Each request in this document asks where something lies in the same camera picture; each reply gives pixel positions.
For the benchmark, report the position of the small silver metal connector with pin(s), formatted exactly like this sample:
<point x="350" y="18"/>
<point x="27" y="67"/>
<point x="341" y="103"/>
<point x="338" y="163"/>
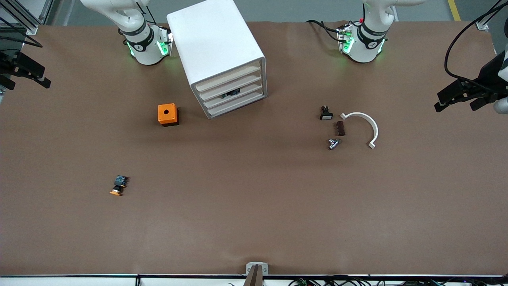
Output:
<point x="333" y="143"/>

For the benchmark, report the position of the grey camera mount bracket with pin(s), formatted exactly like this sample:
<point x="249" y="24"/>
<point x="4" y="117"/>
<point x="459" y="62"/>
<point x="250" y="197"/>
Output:
<point x="256" y="269"/>

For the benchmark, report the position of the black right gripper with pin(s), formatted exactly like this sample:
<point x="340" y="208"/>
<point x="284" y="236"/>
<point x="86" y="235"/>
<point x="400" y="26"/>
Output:
<point x="8" y="63"/>

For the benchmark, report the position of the brown terminal block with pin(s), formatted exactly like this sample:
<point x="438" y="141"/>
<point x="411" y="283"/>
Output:
<point x="339" y="129"/>

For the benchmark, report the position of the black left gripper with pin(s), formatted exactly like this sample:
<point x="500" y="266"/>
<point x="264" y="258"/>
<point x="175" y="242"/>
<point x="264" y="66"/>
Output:
<point x="487" y="74"/>

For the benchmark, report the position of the black switch white face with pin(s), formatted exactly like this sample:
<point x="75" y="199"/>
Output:
<point x="326" y="115"/>

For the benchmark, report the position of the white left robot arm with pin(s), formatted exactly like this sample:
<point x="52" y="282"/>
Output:
<point x="363" y="43"/>

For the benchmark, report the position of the aluminium frame post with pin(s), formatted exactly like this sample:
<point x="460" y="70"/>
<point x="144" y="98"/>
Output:
<point x="485" y="22"/>
<point x="27" y="18"/>

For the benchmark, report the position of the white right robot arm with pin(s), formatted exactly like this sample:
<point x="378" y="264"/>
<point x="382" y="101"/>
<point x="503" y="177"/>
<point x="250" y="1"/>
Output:
<point x="145" y="47"/>

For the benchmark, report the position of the white table edge rail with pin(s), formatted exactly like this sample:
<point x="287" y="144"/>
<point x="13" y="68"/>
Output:
<point x="79" y="280"/>

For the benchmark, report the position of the orange button enclosure box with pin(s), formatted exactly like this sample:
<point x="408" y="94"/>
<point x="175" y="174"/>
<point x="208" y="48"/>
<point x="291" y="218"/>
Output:
<point x="166" y="113"/>

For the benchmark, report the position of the grey plastic tray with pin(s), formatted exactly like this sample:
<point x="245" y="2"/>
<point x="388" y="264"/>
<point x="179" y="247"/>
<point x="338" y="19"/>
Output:
<point x="248" y="96"/>

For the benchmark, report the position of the white curved bracket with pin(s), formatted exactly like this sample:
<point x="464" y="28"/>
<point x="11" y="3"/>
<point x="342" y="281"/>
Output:
<point x="375" y="129"/>

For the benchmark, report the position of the yellow push button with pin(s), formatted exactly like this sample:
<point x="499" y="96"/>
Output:
<point x="119" y="182"/>

